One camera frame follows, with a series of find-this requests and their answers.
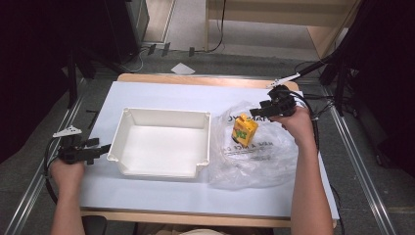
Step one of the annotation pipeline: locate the white table mat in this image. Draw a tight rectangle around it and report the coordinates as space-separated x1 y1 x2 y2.
78 80 341 221

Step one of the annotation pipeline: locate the clear plastic bag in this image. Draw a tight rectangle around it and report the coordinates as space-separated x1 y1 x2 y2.
207 101 300 191

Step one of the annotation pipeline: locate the black stand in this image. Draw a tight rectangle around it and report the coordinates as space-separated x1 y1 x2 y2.
295 48 360 118
63 45 99 110

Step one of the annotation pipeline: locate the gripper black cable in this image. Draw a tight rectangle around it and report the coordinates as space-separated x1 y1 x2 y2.
287 89 321 155
42 137 60 205

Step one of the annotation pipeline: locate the black cable on floor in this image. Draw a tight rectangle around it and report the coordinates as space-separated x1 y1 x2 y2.
205 0 228 54

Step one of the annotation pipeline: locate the white plastic bin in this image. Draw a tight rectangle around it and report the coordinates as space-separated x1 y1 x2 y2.
106 107 211 179

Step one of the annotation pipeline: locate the wooden shelf frame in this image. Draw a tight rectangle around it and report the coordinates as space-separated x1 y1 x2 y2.
204 0 361 60

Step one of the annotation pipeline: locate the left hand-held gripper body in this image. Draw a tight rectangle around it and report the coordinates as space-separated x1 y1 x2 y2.
52 125 94 165

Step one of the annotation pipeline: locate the yellow carton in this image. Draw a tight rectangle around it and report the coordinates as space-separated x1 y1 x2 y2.
231 113 259 148

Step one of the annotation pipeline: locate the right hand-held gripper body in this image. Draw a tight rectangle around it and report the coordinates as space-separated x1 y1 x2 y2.
258 72 301 118

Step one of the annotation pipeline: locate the metal floor rail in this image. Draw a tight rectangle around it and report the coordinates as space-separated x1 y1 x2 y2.
3 94 89 235
327 104 397 235

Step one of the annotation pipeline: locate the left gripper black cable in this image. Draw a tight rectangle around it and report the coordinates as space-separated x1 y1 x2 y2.
42 137 60 205

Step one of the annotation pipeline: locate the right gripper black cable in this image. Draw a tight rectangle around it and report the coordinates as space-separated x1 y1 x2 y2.
287 89 321 155

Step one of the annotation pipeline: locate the white paper sheet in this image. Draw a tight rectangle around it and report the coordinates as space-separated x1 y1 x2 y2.
170 62 196 75

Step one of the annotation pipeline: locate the person's right hand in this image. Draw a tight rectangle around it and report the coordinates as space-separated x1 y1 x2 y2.
269 106 317 148

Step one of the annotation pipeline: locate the person's left hand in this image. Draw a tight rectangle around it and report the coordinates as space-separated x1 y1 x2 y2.
49 158 86 200

